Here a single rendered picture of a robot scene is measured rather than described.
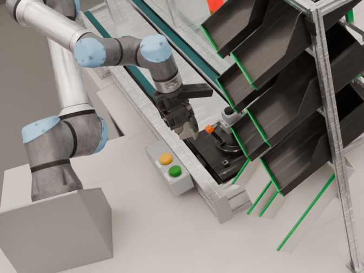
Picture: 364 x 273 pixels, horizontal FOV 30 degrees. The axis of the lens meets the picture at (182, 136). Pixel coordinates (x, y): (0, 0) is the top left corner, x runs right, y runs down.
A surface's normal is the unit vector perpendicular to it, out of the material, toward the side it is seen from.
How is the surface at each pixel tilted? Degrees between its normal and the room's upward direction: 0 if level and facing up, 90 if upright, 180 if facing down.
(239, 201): 90
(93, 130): 67
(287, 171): 25
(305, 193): 45
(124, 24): 0
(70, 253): 90
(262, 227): 0
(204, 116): 0
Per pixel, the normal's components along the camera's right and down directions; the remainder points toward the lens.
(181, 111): 0.41, 0.51
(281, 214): -0.84, -0.25
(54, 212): 0.10, 0.64
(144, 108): -0.26, -0.72
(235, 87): -0.63, -0.50
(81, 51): -0.68, 0.13
